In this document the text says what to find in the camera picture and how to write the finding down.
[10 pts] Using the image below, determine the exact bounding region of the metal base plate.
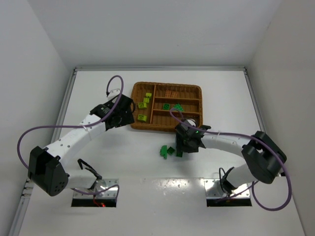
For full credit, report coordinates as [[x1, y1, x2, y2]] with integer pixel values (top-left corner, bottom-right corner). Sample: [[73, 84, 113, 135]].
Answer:
[[74, 178, 120, 199], [204, 178, 250, 200]]

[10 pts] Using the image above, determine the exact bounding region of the green long lego brick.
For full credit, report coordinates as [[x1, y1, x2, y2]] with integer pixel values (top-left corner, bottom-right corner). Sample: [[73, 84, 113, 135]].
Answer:
[[173, 104, 184, 112]]

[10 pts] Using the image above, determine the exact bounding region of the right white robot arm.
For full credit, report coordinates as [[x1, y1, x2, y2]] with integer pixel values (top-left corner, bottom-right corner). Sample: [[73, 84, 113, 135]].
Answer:
[[175, 120, 287, 194]]

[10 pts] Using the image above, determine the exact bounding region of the dark green square lego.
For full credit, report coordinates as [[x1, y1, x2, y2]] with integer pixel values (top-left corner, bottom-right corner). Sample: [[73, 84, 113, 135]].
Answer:
[[162, 103, 170, 111]]

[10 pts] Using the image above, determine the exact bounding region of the green small square lego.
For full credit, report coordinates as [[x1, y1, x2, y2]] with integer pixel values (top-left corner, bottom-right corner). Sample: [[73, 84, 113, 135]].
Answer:
[[167, 147, 175, 155]]

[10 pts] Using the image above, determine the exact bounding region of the dark green rounded lego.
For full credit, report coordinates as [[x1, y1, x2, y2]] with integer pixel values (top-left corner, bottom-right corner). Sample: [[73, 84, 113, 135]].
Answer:
[[160, 145, 168, 159]]

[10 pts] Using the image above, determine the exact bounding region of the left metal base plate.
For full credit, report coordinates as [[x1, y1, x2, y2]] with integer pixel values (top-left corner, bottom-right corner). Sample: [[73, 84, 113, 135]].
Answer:
[[74, 178, 120, 199]]

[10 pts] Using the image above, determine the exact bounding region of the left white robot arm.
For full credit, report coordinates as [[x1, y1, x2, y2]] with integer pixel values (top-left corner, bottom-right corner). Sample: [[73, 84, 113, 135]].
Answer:
[[28, 95, 135, 197]]

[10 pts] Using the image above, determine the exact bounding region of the lime lego with hole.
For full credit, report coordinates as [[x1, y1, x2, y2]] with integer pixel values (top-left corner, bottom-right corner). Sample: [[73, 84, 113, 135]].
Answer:
[[137, 114, 147, 122]]

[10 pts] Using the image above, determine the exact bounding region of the dark green studded lego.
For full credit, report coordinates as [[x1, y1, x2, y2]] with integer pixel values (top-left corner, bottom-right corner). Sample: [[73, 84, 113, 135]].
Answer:
[[176, 151, 183, 157]]

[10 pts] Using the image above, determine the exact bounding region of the orange lego plate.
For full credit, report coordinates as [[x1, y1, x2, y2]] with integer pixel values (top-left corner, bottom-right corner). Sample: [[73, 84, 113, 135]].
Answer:
[[164, 90, 172, 97], [171, 91, 178, 98]]

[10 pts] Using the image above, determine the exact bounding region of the brown wicker divided basket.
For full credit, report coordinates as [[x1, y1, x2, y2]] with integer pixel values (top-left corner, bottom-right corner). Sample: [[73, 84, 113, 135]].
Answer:
[[130, 82, 203, 132]]

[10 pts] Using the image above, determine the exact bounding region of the lime square lego brick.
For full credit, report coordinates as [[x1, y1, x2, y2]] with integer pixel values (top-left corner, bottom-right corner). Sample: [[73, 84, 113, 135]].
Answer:
[[143, 97, 150, 103]]

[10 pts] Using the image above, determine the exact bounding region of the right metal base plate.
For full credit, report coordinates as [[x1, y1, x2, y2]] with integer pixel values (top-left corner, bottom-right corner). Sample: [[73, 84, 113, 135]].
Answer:
[[204, 178, 250, 200]]

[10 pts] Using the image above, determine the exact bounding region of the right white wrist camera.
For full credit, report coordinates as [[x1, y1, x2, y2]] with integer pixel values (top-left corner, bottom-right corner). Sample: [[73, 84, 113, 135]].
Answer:
[[185, 118, 198, 127]]

